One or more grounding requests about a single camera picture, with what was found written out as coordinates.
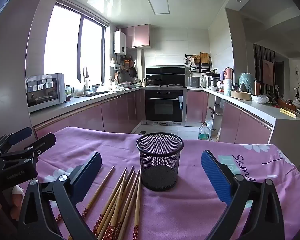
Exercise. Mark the flat yellow box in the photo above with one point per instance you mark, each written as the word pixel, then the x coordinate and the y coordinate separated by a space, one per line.
pixel 290 112

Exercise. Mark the steel mixing bowl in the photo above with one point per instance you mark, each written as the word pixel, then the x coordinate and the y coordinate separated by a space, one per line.
pixel 126 85

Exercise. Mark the white wall water heater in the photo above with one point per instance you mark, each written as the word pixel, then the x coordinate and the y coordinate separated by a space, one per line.
pixel 120 42

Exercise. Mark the wooden cutting board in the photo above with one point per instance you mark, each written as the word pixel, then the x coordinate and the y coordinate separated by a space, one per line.
pixel 204 57

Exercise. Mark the pink thermos jug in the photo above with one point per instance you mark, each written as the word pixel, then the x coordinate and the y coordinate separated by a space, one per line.
pixel 228 76

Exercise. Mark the black built-in oven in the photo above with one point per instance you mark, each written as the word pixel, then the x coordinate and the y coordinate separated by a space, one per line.
pixel 162 107

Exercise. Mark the steel kitchen faucet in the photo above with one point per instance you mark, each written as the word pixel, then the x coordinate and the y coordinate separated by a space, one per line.
pixel 85 80

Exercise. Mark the black wall rack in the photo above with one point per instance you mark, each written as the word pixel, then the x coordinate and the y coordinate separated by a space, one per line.
pixel 205 67

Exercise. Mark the person's left hand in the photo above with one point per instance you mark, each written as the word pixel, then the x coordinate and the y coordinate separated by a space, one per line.
pixel 16 202

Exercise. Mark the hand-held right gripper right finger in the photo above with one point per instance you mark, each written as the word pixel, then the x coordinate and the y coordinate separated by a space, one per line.
pixel 215 177

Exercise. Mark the square ceiling light panel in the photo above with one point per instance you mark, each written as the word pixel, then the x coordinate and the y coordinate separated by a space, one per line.
pixel 158 5

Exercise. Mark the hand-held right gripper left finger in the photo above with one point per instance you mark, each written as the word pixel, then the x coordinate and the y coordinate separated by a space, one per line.
pixel 90 177

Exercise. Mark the black mesh pen holder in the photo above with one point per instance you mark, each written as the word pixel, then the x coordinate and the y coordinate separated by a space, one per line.
pixel 160 170

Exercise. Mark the large kitchen window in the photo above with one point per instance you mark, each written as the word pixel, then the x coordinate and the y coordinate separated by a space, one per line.
pixel 62 42

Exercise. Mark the white microwave oven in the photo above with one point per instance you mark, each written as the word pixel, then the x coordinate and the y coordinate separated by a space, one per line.
pixel 43 92

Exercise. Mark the pink floral printed cloth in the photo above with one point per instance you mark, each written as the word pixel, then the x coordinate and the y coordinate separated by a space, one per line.
pixel 190 205

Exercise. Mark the clear plastic bottle green label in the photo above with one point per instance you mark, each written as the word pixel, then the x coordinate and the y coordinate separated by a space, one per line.
pixel 204 133

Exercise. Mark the kitchen sink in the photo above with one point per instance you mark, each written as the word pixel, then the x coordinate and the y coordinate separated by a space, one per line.
pixel 90 94

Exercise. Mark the wooden chopstick with red end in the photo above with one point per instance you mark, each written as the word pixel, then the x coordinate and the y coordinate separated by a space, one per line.
pixel 102 186

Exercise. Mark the silver countertop appliance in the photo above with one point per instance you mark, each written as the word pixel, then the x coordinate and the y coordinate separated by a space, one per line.
pixel 193 82

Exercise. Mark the black range hood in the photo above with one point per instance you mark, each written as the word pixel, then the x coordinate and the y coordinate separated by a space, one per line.
pixel 165 72

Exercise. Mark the round bamboo steamer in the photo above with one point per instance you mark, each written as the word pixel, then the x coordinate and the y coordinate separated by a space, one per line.
pixel 241 95

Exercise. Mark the copper tumbler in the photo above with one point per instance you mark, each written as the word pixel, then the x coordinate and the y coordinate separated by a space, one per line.
pixel 258 87

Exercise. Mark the pink wall cabinet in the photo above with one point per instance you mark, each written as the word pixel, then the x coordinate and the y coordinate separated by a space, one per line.
pixel 140 36

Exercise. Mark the stainless steel pot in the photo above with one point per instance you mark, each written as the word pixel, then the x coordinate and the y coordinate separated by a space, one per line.
pixel 212 82

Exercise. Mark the hanging black frying pan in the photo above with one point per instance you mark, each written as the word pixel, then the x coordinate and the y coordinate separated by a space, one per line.
pixel 132 72

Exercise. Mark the framed brown wall picture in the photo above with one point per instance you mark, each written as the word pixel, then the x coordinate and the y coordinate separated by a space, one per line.
pixel 268 72

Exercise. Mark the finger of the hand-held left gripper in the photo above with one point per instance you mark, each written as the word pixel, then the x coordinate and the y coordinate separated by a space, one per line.
pixel 43 142
pixel 21 133

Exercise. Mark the bunch of wooden chopsticks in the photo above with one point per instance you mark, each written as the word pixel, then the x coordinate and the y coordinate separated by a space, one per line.
pixel 130 195

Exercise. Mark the pink kitchen base cabinets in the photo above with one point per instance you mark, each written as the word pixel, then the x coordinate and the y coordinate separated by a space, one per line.
pixel 240 127
pixel 115 112

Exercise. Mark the white plastic bag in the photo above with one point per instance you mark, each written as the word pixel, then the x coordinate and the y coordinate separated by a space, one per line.
pixel 260 99

